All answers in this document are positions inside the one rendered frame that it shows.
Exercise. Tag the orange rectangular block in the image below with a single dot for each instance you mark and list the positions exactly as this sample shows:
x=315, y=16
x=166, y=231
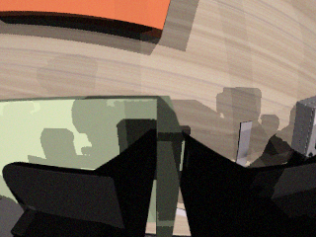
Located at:
x=140, y=16

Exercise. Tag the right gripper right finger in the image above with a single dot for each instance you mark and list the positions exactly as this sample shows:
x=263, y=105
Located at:
x=218, y=196

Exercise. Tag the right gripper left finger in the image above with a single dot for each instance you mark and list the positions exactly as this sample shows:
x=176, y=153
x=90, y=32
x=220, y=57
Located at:
x=118, y=199

